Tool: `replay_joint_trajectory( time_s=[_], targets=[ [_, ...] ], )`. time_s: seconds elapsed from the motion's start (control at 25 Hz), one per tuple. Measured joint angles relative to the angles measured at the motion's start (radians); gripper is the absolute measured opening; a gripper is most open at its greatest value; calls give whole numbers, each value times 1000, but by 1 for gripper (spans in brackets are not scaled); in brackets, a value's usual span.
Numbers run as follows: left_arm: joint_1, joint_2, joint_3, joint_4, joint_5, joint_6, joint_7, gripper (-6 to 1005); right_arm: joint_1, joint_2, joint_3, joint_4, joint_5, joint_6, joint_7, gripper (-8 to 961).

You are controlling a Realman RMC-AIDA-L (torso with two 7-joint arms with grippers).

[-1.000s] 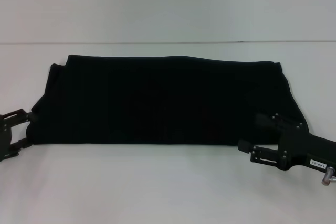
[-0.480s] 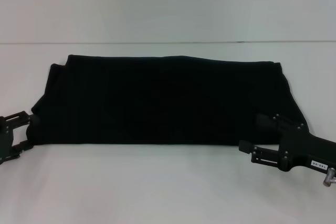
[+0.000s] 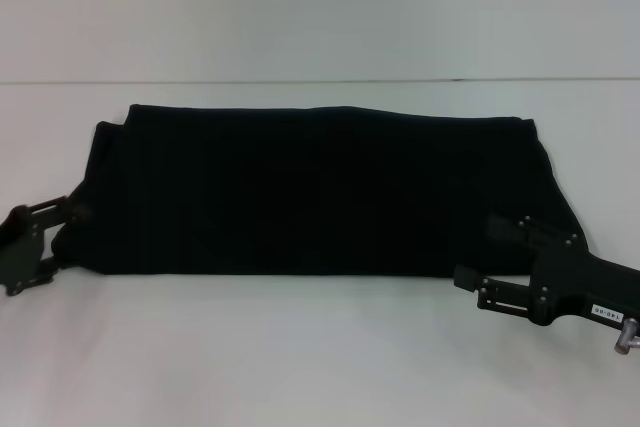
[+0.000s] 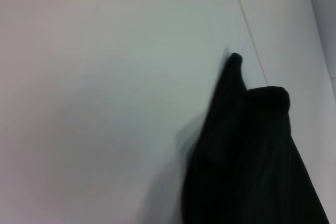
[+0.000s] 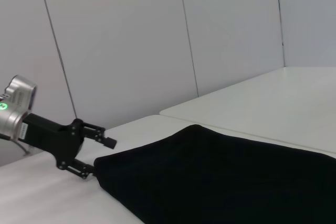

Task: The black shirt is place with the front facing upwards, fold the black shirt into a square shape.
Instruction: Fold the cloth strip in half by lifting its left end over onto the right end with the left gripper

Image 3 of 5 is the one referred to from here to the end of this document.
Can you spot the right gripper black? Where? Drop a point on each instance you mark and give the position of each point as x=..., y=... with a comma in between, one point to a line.
x=575, y=277

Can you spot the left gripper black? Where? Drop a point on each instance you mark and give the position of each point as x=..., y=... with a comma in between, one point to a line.
x=22, y=257

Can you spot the black shirt with FREE print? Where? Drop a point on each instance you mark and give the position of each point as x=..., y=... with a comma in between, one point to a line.
x=310, y=187

